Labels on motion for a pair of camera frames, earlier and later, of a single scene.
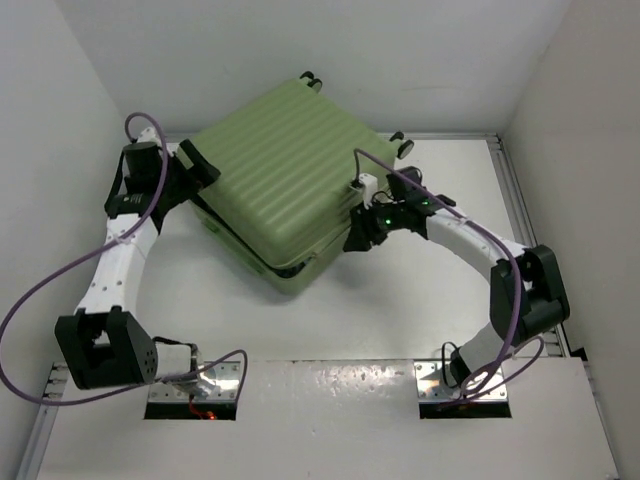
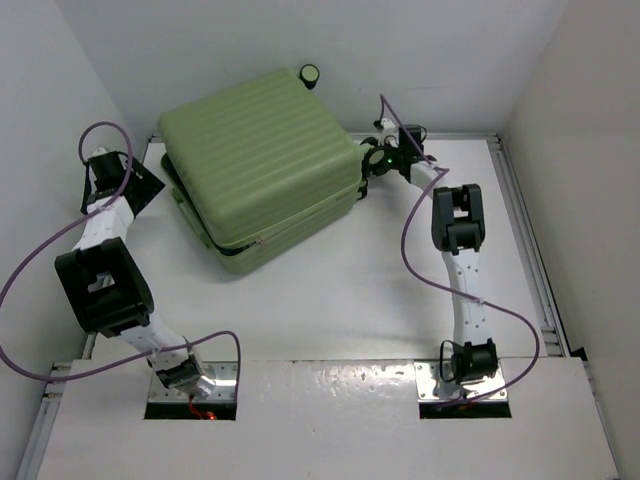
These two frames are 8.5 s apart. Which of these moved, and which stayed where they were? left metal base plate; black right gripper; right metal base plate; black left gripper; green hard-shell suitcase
Moved: black left gripper; green hard-shell suitcase; black right gripper
Stayed: right metal base plate; left metal base plate
